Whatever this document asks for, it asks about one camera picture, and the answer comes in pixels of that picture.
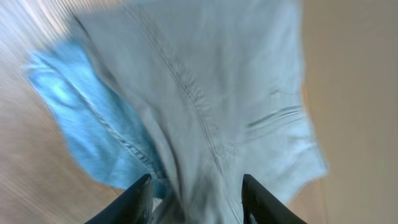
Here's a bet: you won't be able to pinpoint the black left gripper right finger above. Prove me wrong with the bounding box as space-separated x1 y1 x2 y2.
241 174 307 224

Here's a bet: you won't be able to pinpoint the grey cotton shorts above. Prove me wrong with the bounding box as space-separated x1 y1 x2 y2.
70 0 328 223

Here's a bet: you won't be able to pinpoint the folded blue denim shorts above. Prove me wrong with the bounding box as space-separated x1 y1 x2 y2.
27 40 170 198

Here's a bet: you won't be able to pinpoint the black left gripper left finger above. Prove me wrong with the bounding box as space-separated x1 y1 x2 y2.
85 174 154 224

